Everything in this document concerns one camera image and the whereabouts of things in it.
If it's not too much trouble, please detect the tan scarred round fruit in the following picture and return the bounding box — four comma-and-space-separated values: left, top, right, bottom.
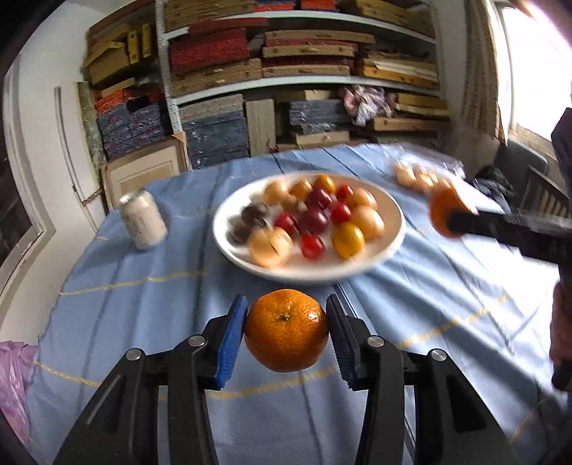
346, 188, 377, 210

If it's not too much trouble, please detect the red cherry tomato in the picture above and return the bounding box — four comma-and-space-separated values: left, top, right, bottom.
273, 212, 298, 238

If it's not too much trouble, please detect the blue checked tablecloth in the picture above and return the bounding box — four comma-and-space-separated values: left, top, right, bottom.
27, 145, 571, 464

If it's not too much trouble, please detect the window with white frame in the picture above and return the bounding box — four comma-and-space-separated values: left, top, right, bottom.
1, 57, 55, 317

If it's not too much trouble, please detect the large orange mandarin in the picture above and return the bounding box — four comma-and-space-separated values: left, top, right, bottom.
244, 289, 329, 373

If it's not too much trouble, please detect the purple cloth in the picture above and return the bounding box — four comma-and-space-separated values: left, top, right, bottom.
0, 341, 38, 447

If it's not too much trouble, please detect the dark red plum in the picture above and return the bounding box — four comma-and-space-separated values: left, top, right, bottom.
298, 208, 330, 234
305, 187, 332, 210

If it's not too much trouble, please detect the dark brown chestnut fruit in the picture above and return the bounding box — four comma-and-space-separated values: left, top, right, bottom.
229, 221, 260, 245

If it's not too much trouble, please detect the large tan round fruit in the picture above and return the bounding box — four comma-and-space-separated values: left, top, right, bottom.
351, 205, 385, 240

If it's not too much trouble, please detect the wooden chair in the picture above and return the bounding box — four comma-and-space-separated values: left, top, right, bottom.
520, 166, 571, 219

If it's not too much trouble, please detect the pink plastic bag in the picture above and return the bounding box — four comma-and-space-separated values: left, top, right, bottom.
339, 85, 395, 127

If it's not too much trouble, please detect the clear plastic fruit box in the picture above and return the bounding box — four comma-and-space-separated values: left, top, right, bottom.
393, 156, 463, 197

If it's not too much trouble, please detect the white beverage can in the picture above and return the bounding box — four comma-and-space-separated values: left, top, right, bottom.
118, 189, 168, 250

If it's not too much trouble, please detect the yellow-orange plum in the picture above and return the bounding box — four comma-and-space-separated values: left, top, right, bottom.
313, 174, 336, 195
331, 222, 365, 260

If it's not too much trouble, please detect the beige curtain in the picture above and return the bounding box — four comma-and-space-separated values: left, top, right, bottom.
460, 0, 506, 143

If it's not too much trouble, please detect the metal storage shelf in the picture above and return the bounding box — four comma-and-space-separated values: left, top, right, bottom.
83, 1, 440, 168

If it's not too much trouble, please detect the framed picture leaning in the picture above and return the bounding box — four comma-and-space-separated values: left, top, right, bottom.
101, 132, 191, 211

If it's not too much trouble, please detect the person right hand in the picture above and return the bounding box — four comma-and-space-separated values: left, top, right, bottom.
549, 282, 572, 367

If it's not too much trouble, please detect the white ceramic plate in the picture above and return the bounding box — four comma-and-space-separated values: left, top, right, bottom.
212, 171, 405, 285

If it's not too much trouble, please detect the small brown longan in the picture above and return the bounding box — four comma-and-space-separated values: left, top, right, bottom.
280, 195, 300, 214

